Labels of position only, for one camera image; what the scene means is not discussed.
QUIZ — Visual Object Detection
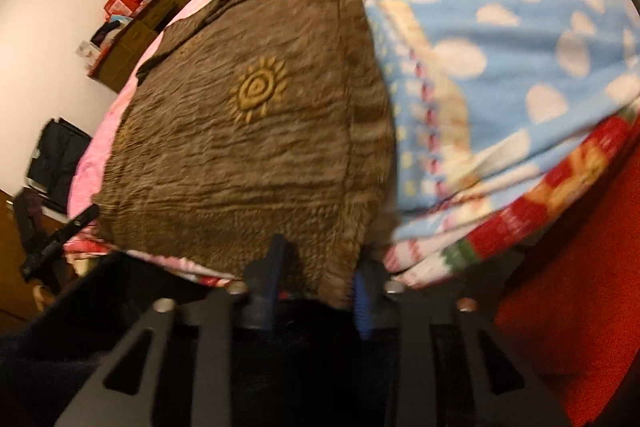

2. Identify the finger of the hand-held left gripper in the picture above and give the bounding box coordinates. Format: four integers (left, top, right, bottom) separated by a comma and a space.
20, 204, 101, 280

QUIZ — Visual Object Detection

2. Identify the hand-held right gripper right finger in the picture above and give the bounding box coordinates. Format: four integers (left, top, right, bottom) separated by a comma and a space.
350, 257, 571, 427

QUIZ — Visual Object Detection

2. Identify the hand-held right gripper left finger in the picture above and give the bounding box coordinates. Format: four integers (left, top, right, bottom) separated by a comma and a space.
52, 234, 301, 427

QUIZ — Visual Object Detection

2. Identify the brown knit sweater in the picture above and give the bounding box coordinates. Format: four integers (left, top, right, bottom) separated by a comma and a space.
97, 0, 398, 310

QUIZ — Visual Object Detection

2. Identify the dark clothes pile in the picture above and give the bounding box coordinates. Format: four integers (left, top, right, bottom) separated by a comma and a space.
91, 21, 126, 48

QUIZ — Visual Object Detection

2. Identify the black bag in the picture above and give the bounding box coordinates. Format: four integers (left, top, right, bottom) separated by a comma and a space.
27, 118, 93, 212

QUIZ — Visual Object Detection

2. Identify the wooden door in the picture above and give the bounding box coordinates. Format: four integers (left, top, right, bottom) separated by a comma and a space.
0, 189, 56, 333

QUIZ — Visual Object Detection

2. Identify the dark cloth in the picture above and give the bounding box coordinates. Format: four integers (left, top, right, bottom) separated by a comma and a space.
0, 252, 501, 427

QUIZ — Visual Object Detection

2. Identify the dark wooden desk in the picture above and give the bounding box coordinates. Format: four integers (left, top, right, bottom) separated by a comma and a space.
87, 0, 196, 94

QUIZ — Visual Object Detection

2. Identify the red cloth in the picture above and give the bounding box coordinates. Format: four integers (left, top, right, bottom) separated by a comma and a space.
495, 142, 640, 427

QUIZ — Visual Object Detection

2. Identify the red gift box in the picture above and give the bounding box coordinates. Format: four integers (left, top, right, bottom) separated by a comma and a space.
104, 0, 143, 18

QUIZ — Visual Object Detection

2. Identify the printed blanket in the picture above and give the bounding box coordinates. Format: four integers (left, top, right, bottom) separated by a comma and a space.
65, 0, 640, 293

